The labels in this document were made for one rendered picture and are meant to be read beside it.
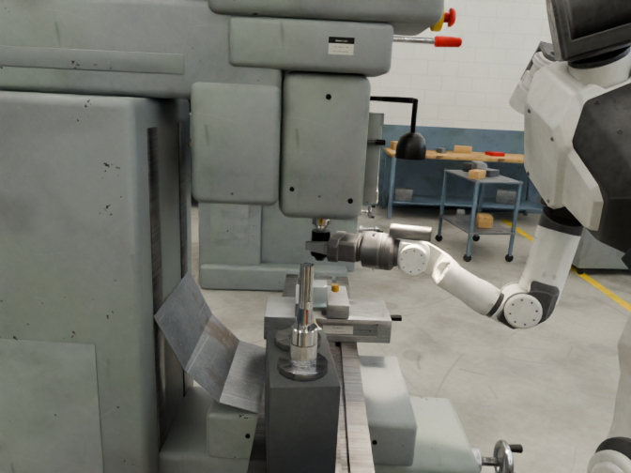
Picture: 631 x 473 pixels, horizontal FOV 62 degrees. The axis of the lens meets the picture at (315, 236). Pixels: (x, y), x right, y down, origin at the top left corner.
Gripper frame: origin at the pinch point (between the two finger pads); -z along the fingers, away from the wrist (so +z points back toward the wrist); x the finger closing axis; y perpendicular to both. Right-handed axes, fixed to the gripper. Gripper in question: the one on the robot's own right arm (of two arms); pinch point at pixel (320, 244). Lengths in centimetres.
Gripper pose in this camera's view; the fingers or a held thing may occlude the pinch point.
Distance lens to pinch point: 129.7
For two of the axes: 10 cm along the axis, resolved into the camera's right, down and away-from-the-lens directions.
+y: -0.4, 9.6, 2.6
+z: 9.6, 1.1, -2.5
